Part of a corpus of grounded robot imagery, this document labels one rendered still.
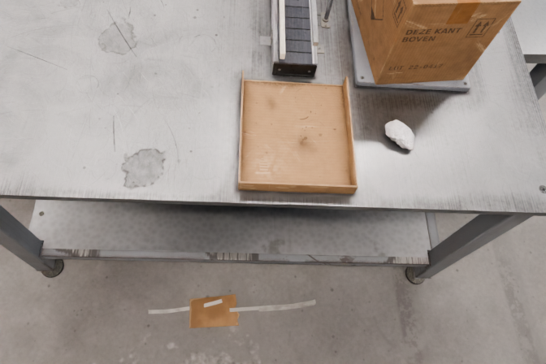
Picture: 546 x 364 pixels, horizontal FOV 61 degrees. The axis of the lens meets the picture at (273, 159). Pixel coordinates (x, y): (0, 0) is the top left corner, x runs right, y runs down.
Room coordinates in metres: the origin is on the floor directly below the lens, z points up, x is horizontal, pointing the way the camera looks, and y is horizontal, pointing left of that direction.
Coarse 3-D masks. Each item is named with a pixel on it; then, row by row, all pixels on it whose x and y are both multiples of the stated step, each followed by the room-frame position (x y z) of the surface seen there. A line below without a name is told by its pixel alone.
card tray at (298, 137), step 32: (256, 96) 0.66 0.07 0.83; (288, 96) 0.68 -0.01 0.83; (320, 96) 0.70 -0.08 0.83; (256, 128) 0.57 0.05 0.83; (288, 128) 0.59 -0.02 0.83; (320, 128) 0.61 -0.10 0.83; (352, 128) 0.60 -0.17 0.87; (256, 160) 0.49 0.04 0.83; (288, 160) 0.50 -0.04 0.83; (320, 160) 0.52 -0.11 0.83; (352, 160) 0.53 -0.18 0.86; (320, 192) 0.44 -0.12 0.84; (352, 192) 0.45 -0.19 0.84
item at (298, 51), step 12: (288, 0) 0.95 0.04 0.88; (300, 0) 0.96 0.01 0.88; (288, 12) 0.91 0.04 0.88; (300, 12) 0.92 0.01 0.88; (288, 24) 0.87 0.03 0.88; (300, 24) 0.88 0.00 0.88; (288, 36) 0.83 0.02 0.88; (300, 36) 0.84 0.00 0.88; (288, 48) 0.79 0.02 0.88; (300, 48) 0.80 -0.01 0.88; (288, 60) 0.75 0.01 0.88; (300, 60) 0.76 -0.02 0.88
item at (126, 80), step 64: (0, 0) 0.80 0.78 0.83; (64, 0) 0.84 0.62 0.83; (128, 0) 0.89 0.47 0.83; (192, 0) 0.93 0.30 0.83; (256, 0) 0.98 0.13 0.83; (320, 0) 1.03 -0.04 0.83; (0, 64) 0.60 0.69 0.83; (64, 64) 0.64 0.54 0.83; (128, 64) 0.68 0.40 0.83; (192, 64) 0.72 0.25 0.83; (256, 64) 0.76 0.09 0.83; (320, 64) 0.80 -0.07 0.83; (512, 64) 0.94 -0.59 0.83; (0, 128) 0.44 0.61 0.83; (64, 128) 0.47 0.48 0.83; (128, 128) 0.50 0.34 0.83; (192, 128) 0.54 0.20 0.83; (384, 128) 0.65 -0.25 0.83; (448, 128) 0.68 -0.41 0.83; (512, 128) 0.72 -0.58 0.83; (0, 192) 0.29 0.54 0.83; (64, 192) 0.32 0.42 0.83; (128, 192) 0.35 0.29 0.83; (192, 192) 0.38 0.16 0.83; (256, 192) 0.41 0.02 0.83; (384, 192) 0.48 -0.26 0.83; (448, 192) 0.51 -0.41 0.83; (512, 192) 0.54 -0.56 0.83
